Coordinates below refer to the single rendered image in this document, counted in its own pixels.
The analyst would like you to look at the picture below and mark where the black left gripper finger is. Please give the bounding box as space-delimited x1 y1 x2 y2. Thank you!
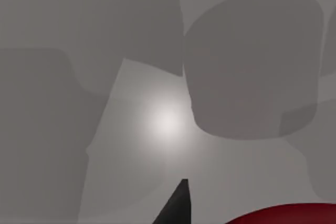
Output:
151 178 192 224

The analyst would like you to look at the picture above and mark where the dark red round object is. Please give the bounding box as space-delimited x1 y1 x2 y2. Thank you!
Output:
225 202 336 224

